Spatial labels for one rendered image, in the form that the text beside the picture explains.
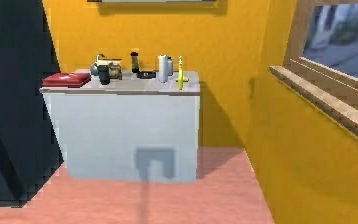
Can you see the wooden framed window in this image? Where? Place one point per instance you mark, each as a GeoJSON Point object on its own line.
{"type": "Point", "coordinates": [337, 60]}

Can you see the black mug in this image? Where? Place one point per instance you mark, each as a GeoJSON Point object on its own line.
{"type": "Point", "coordinates": [104, 74]}

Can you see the black fridge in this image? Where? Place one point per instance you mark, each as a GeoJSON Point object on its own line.
{"type": "Point", "coordinates": [13, 100]}

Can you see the pale grey kitchen counter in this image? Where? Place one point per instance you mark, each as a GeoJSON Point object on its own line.
{"type": "Point", "coordinates": [127, 133]}

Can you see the small black flat box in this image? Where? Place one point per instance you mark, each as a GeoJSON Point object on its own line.
{"type": "Point", "coordinates": [146, 74]}

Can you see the tan glass jar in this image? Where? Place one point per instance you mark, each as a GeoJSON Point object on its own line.
{"type": "Point", "coordinates": [115, 70]}

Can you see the yellow dish brush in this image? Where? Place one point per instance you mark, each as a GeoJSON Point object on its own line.
{"type": "Point", "coordinates": [180, 75]}

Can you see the white paper towel roll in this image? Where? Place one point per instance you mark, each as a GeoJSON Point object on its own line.
{"type": "Point", "coordinates": [163, 68]}

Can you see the red flat book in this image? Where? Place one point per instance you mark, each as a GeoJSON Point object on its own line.
{"type": "Point", "coordinates": [67, 79]}

